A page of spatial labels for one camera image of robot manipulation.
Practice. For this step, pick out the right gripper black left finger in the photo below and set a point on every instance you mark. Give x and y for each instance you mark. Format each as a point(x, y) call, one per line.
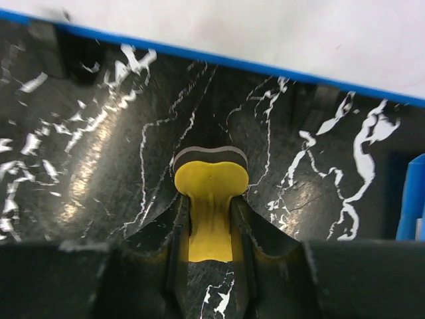
point(144, 276)

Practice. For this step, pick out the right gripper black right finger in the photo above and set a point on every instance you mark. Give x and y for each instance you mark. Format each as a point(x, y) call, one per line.
point(277, 276)

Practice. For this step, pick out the yellow whiteboard eraser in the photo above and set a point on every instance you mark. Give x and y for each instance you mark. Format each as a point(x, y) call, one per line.
point(210, 178)

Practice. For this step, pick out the blue-framed whiteboard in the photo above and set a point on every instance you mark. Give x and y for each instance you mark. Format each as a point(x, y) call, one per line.
point(372, 47)

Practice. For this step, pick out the black marble-pattern mat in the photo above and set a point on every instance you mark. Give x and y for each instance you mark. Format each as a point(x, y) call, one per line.
point(90, 130)

